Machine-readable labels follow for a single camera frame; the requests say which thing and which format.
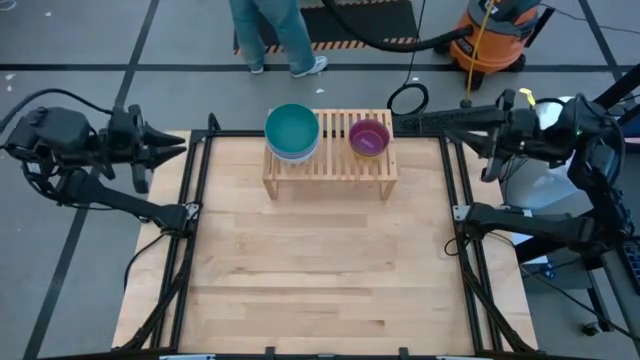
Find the black diagonal beam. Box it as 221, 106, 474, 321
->
594, 64, 640, 109

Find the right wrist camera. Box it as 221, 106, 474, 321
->
480, 148, 505, 184

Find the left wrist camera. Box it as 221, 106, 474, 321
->
130, 163, 152, 195

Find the black coiled cable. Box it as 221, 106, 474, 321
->
387, 0, 430, 116

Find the large blue bowl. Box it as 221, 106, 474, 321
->
268, 144, 320, 166

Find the large teal bowl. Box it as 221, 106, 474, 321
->
263, 103, 321, 155

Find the black hazard-striped floor mat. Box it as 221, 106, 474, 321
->
232, 0, 420, 56

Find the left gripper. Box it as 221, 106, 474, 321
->
107, 103, 187, 170

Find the black aluminium table frame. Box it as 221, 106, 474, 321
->
117, 113, 539, 360

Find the black keyboard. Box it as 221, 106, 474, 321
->
619, 239, 640, 296

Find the black laptop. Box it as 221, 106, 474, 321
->
619, 102, 640, 154

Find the person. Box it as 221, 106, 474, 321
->
228, 0, 330, 80

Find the purple translucent bowl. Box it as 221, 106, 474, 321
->
348, 118, 392, 158

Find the grey side desk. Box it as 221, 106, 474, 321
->
563, 99, 640, 321

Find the black desk leg frame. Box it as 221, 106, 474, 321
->
514, 234, 617, 334

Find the yellow cable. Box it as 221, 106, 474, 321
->
459, 0, 496, 109

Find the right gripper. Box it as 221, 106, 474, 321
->
452, 107, 546, 166

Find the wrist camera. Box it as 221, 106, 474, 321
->
130, 163, 152, 195
480, 148, 505, 184

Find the white cylindrical bin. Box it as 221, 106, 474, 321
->
499, 95, 591, 211

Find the white paper sheet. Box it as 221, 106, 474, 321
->
509, 234, 540, 265

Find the black perforated box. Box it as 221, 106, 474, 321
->
392, 106, 509, 134

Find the orange shop vacuum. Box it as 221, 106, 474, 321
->
447, 0, 542, 91

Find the wooden slatted shelf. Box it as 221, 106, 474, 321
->
262, 108, 399, 201

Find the black vacuum hose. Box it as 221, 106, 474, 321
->
322, 0, 474, 54

